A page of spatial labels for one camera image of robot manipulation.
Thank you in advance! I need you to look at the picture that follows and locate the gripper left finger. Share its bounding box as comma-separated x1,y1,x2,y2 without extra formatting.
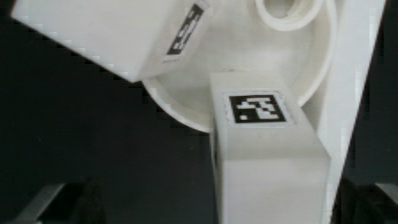
10,181,106,224

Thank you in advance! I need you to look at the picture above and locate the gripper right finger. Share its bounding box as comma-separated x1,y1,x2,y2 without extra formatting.
332,178,398,224

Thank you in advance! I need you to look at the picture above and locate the white stool leg front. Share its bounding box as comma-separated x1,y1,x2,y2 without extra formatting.
209,72,330,224

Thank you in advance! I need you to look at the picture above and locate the white stool leg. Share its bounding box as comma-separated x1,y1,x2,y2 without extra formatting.
209,72,330,224
10,0,216,82

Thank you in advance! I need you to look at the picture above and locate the white round stool seat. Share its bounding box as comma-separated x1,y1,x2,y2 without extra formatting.
143,0,337,132

